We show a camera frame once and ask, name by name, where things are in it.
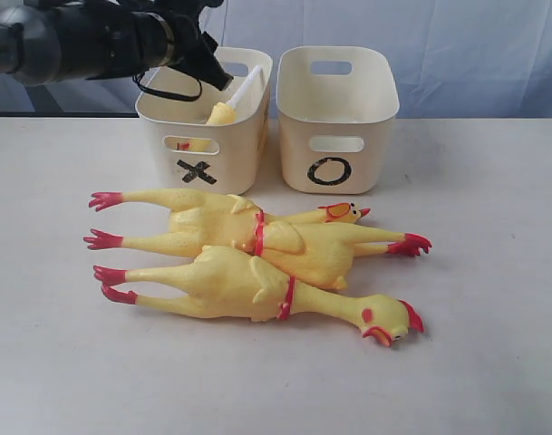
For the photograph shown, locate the cream bin marked X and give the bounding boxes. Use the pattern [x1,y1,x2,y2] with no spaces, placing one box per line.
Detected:
[135,47,273,194]

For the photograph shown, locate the rubber chicken back with head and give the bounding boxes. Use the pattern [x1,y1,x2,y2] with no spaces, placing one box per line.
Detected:
[83,188,370,256]

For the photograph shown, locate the cream bin marked O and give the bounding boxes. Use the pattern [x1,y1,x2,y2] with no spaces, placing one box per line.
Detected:
[276,46,400,195]

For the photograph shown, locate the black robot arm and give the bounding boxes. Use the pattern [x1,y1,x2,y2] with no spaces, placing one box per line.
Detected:
[0,1,233,91]

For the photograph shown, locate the blue backdrop cloth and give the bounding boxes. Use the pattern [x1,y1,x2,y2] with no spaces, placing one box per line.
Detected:
[200,1,552,118]

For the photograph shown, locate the black camera cable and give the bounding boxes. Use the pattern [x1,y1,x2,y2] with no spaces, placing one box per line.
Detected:
[131,67,204,103]

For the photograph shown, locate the headless rubber chicken feet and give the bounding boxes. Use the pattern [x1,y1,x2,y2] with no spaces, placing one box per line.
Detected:
[254,221,432,291]

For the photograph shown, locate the rubber chicken with head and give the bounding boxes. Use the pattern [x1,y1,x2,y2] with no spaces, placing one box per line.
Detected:
[93,246,424,346]
[83,188,370,256]

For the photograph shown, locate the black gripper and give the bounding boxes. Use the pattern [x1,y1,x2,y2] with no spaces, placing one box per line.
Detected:
[154,0,234,91]

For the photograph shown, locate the headless chicken with white tube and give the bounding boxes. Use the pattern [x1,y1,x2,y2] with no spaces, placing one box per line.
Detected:
[177,65,263,152]

